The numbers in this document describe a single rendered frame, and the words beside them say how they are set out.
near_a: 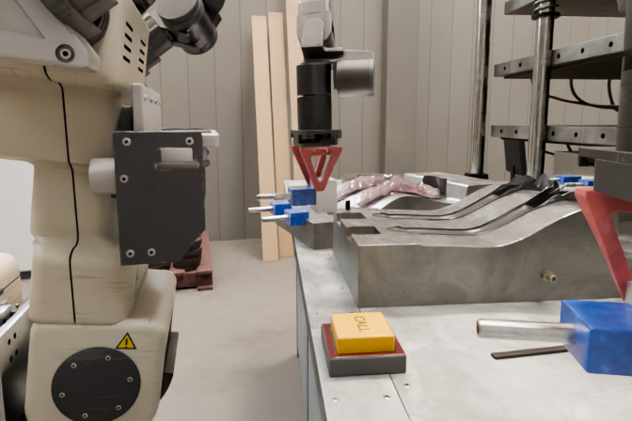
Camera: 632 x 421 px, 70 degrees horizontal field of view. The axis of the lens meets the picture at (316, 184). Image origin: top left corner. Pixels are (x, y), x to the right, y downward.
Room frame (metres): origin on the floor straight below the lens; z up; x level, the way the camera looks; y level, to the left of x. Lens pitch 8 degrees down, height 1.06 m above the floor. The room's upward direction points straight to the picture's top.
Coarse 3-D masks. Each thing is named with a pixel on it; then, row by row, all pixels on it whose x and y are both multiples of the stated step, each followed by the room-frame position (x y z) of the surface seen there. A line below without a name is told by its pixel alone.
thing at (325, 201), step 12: (336, 180) 0.74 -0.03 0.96; (288, 192) 0.76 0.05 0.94; (300, 192) 0.73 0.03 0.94; (312, 192) 0.73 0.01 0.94; (324, 192) 0.73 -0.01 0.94; (336, 192) 0.74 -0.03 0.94; (300, 204) 0.73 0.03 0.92; (312, 204) 0.73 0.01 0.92; (324, 204) 0.73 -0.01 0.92; (336, 204) 0.74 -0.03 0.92
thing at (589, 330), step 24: (576, 312) 0.26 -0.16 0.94; (600, 312) 0.26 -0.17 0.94; (624, 312) 0.26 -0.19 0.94; (480, 336) 0.26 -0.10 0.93; (504, 336) 0.26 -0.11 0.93; (528, 336) 0.26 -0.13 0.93; (552, 336) 0.25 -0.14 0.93; (576, 336) 0.25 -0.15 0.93; (600, 336) 0.24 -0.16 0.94; (624, 336) 0.24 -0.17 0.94; (600, 360) 0.24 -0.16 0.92; (624, 360) 0.23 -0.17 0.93
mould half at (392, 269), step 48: (480, 192) 0.86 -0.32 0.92; (528, 192) 0.77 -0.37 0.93; (336, 240) 0.81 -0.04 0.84; (384, 240) 0.62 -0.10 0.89; (432, 240) 0.63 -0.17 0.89; (480, 240) 0.65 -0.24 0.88; (528, 240) 0.62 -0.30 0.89; (576, 240) 0.62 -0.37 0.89; (624, 240) 0.73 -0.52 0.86; (384, 288) 0.60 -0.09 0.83; (432, 288) 0.60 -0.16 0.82; (480, 288) 0.61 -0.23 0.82; (528, 288) 0.62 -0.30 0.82; (576, 288) 0.62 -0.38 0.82
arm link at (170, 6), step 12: (168, 0) 0.82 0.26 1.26; (180, 0) 0.82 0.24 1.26; (192, 0) 0.81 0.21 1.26; (204, 0) 0.89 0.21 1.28; (216, 0) 0.87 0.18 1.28; (168, 12) 0.81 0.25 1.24; (180, 12) 0.80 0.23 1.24; (192, 12) 0.81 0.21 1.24; (216, 12) 0.89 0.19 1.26; (168, 24) 0.82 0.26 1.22; (180, 24) 0.81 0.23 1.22; (192, 24) 0.82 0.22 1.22; (216, 24) 0.91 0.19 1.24; (216, 36) 0.89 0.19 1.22; (204, 48) 0.88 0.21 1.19
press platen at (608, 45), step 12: (612, 36) 1.27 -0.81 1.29; (564, 48) 1.48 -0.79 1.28; (576, 48) 1.42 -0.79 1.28; (588, 48) 1.37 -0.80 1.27; (600, 48) 1.32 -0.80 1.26; (612, 48) 1.27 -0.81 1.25; (516, 60) 1.76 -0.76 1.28; (528, 60) 1.68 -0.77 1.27; (552, 60) 1.54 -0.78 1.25; (564, 60) 1.47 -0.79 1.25; (576, 60) 1.42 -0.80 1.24; (504, 72) 1.85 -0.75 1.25; (516, 72) 1.78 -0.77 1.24
